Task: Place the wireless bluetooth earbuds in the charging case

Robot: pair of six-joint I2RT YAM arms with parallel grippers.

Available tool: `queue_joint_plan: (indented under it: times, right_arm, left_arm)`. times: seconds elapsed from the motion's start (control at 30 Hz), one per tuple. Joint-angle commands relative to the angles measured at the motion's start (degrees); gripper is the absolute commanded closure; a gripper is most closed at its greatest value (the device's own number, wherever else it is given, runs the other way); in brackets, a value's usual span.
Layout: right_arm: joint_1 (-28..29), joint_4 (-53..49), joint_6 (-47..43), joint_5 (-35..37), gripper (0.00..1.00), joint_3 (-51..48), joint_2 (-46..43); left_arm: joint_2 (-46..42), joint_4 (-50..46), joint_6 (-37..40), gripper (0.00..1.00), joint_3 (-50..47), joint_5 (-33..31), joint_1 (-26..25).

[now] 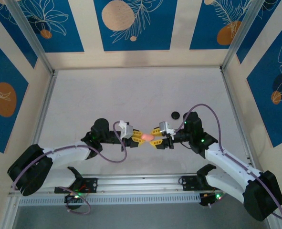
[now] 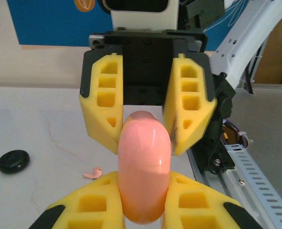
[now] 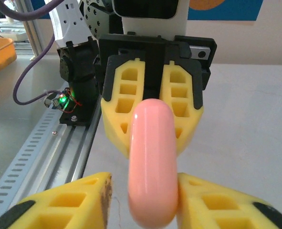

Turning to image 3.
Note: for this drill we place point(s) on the aluminium frame bar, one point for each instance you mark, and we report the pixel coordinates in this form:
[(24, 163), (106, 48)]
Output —
[(32, 35)]

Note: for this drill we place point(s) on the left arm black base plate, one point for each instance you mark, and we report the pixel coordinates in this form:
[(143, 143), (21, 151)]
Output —
[(83, 117)]

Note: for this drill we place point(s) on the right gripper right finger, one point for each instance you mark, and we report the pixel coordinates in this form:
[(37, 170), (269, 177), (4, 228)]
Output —
[(226, 210)]

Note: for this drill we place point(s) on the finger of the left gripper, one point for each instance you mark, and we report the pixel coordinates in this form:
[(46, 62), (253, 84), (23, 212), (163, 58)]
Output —
[(191, 119), (113, 119)]

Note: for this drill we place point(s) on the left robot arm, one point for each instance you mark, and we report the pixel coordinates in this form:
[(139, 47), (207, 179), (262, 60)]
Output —
[(76, 66)]

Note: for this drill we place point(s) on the aluminium mounting rail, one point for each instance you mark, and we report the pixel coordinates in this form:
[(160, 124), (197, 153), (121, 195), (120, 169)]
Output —
[(69, 152)]

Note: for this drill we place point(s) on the orange plastic bin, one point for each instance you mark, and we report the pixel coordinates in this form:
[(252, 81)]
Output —
[(0, 55)]

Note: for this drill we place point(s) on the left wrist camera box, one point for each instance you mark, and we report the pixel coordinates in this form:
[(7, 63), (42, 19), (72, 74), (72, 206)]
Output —
[(152, 23)]

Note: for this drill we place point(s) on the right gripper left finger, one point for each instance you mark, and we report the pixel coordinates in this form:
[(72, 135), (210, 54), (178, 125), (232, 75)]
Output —
[(59, 214)]

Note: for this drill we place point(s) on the pink charging case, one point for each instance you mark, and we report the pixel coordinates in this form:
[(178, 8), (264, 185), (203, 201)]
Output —
[(152, 155)]

